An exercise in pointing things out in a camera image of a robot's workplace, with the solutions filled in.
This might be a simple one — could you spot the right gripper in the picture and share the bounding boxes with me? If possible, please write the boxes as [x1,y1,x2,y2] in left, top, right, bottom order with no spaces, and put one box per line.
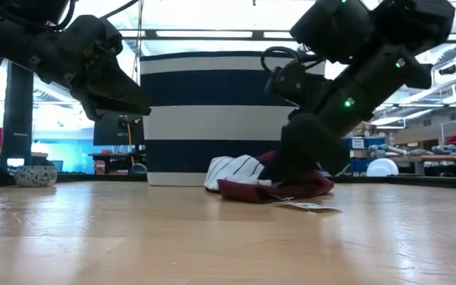
[266,112,352,186]

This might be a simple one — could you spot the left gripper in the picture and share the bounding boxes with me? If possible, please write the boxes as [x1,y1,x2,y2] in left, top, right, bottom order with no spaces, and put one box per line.
[28,37,152,122]

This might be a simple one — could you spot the maroon garment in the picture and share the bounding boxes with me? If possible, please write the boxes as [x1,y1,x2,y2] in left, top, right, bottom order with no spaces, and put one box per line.
[216,150,336,205]

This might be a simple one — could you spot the dark monitor screen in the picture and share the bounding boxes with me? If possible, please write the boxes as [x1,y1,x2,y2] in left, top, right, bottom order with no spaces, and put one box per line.
[93,110,146,146]

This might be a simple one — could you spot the white paper tag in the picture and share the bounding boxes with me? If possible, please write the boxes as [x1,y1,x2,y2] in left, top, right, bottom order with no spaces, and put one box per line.
[271,196,342,215]

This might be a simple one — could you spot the white dark-striped garment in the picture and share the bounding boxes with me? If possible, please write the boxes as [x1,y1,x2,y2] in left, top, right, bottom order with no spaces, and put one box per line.
[203,154,272,193]

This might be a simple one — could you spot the blue storage bins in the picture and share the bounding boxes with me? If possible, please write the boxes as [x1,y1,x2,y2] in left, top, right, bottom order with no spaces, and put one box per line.
[342,136,387,174]

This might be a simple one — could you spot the white dome object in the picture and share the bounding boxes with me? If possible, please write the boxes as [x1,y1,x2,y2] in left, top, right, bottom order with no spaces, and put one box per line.
[366,158,400,178]

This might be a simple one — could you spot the navy white striped basket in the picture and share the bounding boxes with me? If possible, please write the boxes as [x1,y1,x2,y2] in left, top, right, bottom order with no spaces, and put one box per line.
[139,50,326,187]

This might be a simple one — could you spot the blue patterned bowl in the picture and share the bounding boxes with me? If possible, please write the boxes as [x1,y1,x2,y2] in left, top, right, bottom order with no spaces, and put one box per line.
[13,165,59,188]

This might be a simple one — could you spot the background workbench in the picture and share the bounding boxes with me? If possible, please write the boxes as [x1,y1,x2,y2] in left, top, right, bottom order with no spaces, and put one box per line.
[386,154,456,177]

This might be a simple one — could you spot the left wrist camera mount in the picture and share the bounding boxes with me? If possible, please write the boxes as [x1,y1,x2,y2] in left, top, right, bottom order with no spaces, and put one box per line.
[55,14,124,68]

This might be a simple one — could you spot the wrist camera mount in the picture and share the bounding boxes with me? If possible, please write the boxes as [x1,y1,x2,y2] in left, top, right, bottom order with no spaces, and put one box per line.
[264,59,334,116]
[55,14,124,68]

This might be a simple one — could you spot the thin black cable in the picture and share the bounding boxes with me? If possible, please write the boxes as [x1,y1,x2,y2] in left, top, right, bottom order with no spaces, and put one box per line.
[100,0,140,19]

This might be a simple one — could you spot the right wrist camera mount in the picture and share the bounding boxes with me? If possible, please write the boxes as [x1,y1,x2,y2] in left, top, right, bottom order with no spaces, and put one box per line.
[264,59,334,116]

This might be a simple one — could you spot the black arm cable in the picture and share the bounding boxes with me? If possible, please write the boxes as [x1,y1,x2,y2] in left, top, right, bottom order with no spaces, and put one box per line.
[0,0,79,32]

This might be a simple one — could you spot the black frame pillar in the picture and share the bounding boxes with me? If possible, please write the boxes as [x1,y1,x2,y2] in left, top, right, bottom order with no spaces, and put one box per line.
[0,61,35,169]

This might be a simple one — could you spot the black table border rail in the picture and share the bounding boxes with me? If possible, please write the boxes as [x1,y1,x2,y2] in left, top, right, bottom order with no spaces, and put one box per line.
[0,173,456,191]

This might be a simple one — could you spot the black looped camera cable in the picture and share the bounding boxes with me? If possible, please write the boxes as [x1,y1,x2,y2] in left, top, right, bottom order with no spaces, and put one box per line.
[260,46,324,74]

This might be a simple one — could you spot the black overhead frame bar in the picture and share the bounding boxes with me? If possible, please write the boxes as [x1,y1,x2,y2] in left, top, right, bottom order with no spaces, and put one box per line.
[116,28,456,44]

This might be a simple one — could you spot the black ceiling camera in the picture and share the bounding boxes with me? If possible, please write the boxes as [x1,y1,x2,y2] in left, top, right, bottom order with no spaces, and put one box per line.
[437,63,456,77]

